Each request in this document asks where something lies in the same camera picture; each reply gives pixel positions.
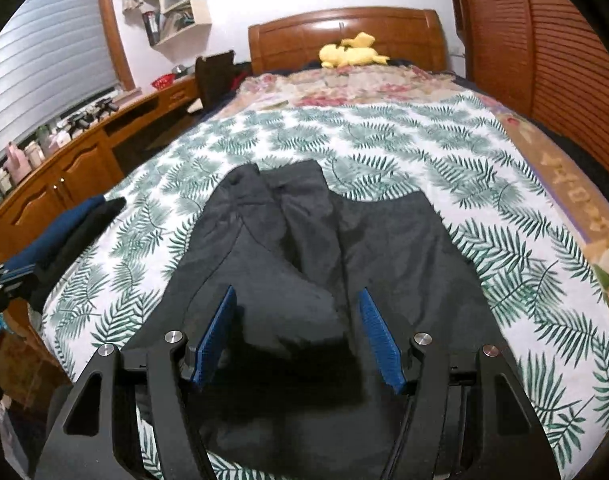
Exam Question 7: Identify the folded black garment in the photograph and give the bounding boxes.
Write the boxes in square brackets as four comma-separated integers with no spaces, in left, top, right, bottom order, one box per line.
[33,197,128,312]

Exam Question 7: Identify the folded blue garment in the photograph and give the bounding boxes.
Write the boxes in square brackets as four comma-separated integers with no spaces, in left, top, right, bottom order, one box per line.
[3,197,108,282]

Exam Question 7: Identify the wooden louvered wardrobe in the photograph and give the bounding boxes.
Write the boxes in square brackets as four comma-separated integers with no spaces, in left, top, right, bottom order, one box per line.
[444,0,609,173]

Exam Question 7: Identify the white wall shelf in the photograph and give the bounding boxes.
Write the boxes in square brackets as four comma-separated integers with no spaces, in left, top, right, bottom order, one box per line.
[134,0,213,49]

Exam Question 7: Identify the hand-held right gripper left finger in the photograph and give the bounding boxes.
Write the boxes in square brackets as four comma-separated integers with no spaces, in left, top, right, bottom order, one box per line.
[34,285,236,480]

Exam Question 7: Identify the cluster of cosmetic bottles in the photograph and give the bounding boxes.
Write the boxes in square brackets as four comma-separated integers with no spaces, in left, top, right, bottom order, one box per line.
[0,124,71,211]

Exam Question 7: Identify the leaf print bedsheet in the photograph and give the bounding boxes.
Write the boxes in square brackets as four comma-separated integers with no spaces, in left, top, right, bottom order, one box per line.
[39,92,609,480]

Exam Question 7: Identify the wooden desk cabinet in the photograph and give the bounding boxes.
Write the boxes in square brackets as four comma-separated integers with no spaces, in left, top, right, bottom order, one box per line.
[0,74,206,273]

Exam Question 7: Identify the pink bottle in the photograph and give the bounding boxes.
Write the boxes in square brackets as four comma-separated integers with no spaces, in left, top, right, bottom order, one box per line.
[4,142,28,187]

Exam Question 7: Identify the wooden headboard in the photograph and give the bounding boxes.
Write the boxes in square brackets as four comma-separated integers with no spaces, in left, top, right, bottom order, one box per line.
[248,7,447,77]

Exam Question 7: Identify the floral blanket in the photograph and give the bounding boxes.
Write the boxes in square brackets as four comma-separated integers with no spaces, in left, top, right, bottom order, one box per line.
[237,66,609,311]

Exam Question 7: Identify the black jacket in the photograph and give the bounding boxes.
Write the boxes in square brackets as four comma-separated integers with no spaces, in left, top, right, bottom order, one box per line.
[124,159,491,480]

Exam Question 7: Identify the yellow plush toy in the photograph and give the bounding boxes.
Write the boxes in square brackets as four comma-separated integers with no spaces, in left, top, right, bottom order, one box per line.
[318,32,390,69]

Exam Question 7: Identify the row of books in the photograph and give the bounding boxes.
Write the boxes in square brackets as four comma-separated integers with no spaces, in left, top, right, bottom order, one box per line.
[142,7,198,45]

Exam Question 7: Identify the grey window blind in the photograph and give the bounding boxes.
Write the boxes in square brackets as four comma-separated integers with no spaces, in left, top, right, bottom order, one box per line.
[0,0,121,173]

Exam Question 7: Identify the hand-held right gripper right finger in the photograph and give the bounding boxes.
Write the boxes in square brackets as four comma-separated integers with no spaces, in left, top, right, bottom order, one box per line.
[358,287,562,480]

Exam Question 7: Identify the wooden window frame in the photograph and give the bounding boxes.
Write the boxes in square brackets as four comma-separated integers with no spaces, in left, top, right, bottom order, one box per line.
[0,0,136,181]

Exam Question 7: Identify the group of black toy models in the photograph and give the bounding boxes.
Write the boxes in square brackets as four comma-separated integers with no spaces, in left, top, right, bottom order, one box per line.
[66,96,121,130]

